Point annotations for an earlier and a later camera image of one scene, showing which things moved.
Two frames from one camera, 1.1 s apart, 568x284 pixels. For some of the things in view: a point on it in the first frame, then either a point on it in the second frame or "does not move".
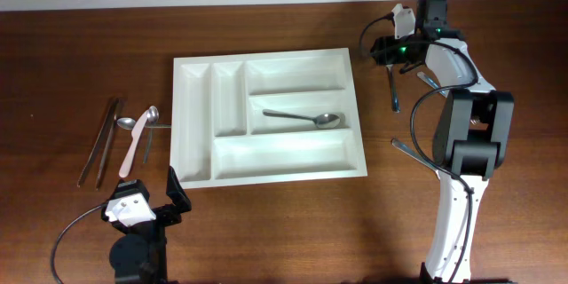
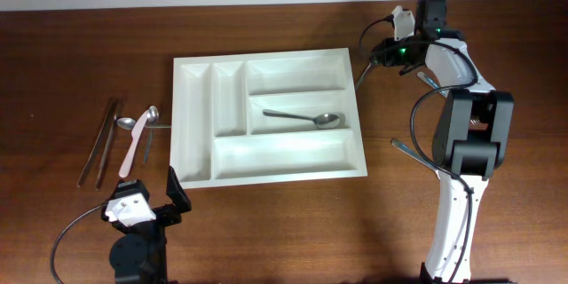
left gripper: x=175 y=193 does not move
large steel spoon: x=395 y=98 → x=357 y=84
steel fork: x=429 y=81 does not move
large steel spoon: x=326 y=121 does not move
